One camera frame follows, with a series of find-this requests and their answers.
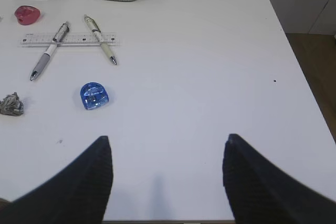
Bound transparent plastic ruler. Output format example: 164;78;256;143
20;33;120;47

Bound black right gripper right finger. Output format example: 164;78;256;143
223;134;335;223

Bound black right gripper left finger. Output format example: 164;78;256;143
1;136;113;223

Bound blue transparent pencil sharpener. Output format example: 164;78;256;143
80;82;109;110

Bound pink pencil sharpener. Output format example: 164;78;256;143
14;6;40;25

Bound grey grip patterned pen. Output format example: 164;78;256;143
30;22;70;81

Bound beige patterned pen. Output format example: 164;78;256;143
84;15;118;65

